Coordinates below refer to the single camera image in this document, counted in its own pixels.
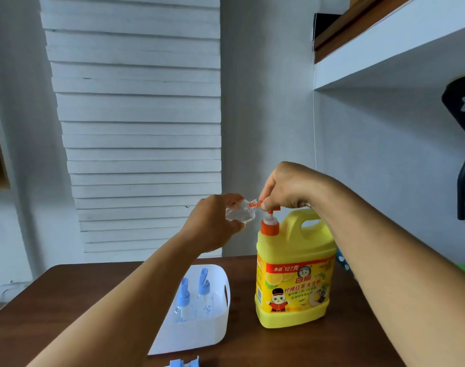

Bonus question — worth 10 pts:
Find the person's right hand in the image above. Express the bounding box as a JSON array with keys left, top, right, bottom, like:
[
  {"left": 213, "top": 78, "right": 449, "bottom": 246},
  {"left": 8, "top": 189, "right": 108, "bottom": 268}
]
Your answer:
[{"left": 258, "top": 161, "right": 332, "bottom": 212}]

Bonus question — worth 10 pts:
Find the person's left hand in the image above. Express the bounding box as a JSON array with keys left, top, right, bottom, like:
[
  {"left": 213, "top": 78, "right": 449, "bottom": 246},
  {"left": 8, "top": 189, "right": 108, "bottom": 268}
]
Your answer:
[{"left": 178, "top": 193, "right": 246, "bottom": 254}]

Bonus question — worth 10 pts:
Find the small clear plastic bottle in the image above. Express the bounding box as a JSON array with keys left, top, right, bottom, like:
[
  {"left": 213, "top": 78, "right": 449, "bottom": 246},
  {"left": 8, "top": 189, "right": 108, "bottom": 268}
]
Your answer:
[{"left": 225, "top": 199, "right": 257, "bottom": 225}]

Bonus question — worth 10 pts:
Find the orange pump dispenser head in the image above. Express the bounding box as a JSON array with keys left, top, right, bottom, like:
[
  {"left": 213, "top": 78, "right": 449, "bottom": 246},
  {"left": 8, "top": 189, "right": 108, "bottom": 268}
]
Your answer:
[{"left": 252, "top": 200, "right": 281, "bottom": 237}]

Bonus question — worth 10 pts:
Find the person's left forearm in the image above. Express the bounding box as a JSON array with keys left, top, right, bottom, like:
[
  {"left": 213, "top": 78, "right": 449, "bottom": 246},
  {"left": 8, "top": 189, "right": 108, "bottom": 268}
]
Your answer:
[{"left": 26, "top": 230, "right": 215, "bottom": 367}]

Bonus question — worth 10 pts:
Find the person's right forearm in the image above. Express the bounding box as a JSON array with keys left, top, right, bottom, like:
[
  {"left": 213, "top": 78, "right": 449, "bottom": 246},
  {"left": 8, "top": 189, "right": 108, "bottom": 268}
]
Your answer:
[{"left": 308, "top": 174, "right": 465, "bottom": 367}]

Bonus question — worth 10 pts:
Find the yellow dish soap jug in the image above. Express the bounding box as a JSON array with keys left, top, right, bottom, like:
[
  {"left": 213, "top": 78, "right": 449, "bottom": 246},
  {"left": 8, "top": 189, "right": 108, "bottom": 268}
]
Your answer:
[{"left": 255, "top": 208, "right": 337, "bottom": 329}]

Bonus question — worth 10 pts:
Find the blue white dotted item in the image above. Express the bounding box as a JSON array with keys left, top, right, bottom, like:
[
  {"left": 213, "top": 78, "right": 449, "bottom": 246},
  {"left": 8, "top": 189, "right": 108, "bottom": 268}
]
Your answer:
[{"left": 335, "top": 246, "right": 350, "bottom": 272}]

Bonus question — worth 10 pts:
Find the clear bottle with blue pump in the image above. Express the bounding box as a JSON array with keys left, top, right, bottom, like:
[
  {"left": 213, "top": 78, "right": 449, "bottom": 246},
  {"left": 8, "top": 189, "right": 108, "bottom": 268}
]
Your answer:
[
  {"left": 195, "top": 268, "right": 216, "bottom": 322},
  {"left": 174, "top": 278, "right": 192, "bottom": 324}
]

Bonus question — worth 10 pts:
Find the white louvered shutter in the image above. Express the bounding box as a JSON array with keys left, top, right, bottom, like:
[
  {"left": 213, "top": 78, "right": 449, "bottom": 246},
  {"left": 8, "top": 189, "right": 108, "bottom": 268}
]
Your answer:
[{"left": 38, "top": 0, "right": 223, "bottom": 261}]

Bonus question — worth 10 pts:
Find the white plastic basket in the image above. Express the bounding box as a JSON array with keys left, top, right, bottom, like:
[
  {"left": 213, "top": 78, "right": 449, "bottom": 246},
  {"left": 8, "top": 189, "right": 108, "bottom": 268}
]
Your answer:
[{"left": 147, "top": 264, "right": 232, "bottom": 356}]

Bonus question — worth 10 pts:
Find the loose blue pump cap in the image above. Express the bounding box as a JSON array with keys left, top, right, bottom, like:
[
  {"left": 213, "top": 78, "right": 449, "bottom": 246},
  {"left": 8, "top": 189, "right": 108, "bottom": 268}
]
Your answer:
[{"left": 167, "top": 355, "right": 200, "bottom": 367}]

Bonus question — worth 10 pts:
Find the brown wooden board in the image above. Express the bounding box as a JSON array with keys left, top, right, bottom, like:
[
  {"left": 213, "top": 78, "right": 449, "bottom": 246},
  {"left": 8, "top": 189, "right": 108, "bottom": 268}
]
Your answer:
[{"left": 314, "top": 0, "right": 417, "bottom": 65}]

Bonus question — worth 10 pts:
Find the white wall shelf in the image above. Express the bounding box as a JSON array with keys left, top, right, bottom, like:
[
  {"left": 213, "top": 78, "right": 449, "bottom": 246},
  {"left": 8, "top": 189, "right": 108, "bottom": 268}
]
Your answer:
[{"left": 313, "top": 0, "right": 465, "bottom": 91}]

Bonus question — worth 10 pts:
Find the black metal bracket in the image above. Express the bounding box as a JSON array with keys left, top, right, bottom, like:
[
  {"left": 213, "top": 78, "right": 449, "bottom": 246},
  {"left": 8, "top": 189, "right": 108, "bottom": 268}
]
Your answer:
[{"left": 441, "top": 74, "right": 465, "bottom": 221}]

